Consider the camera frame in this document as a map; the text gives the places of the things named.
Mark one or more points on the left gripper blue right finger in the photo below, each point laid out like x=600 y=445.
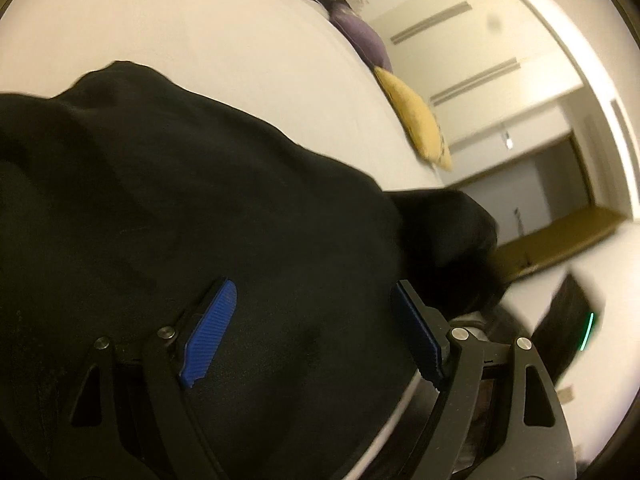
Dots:
x=426 y=334

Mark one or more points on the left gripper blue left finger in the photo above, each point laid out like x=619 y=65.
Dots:
x=202 y=330

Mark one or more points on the black denim pants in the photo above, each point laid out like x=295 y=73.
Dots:
x=125 y=200

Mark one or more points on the yellow cushion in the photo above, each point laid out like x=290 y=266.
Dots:
x=417 y=118

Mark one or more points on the purple cushion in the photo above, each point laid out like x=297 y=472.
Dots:
x=363 y=38

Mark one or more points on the white wardrobe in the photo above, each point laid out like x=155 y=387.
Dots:
x=505 y=78

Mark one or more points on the white bed mattress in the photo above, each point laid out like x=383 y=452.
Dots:
x=277 y=60

